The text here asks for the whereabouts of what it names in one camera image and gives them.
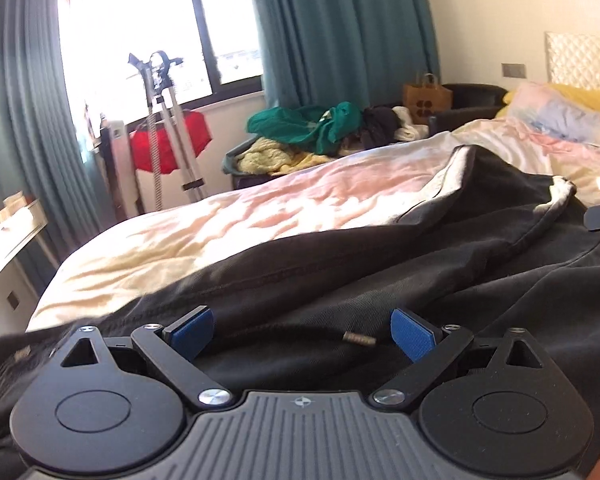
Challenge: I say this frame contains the black armchair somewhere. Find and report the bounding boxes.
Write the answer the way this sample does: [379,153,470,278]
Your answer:
[222,83,509,191]

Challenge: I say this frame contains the cream knitted garment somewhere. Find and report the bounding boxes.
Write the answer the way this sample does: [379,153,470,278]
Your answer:
[235,137,294,176]

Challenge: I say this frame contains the white quilted headboard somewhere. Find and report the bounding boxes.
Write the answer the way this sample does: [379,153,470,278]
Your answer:
[544,31,600,89]

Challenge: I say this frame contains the green garment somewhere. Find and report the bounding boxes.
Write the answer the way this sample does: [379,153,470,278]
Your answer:
[247,101,366,156]

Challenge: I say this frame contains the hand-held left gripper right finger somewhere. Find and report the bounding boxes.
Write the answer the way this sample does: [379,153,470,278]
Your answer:
[371,307,547,408]

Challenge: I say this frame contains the garment steamer stand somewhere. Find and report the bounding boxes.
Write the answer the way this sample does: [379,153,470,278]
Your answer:
[127,50,207,212]

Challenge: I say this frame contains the brown paper bag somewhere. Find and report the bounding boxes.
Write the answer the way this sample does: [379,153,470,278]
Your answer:
[403,73,454,124]

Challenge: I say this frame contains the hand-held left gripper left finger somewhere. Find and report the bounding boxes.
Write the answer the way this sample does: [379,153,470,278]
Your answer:
[59,306,232,409]

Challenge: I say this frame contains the yellow plush pillow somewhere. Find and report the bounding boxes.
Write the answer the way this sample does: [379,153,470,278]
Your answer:
[495,82,600,118]

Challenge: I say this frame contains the white garment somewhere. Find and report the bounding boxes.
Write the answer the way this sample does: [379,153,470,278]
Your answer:
[392,105,429,142]

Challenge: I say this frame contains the white dressing table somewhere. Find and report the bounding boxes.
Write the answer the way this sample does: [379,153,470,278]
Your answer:
[0,194,49,341]

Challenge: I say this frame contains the black garment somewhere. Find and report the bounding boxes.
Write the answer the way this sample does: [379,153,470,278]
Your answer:
[362,105,401,144]

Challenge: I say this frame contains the red cloth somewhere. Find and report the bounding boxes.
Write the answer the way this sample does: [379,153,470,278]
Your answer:
[129,109,213,175]

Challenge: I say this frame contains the black-framed window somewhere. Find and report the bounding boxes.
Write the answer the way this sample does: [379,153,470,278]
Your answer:
[59,0,264,128]

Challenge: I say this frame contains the yellow garment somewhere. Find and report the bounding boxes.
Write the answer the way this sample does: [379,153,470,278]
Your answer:
[279,152,332,174]

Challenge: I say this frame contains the black pants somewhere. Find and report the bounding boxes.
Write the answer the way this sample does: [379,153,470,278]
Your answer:
[0,144,600,480]

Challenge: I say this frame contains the teal curtain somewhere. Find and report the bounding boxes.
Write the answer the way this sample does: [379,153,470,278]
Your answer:
[0,0,108,306]
[244,0,442,112]

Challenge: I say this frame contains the pastel tie-dye pillow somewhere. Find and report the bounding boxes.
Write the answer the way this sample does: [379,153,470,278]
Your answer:
[507,81,600,154]

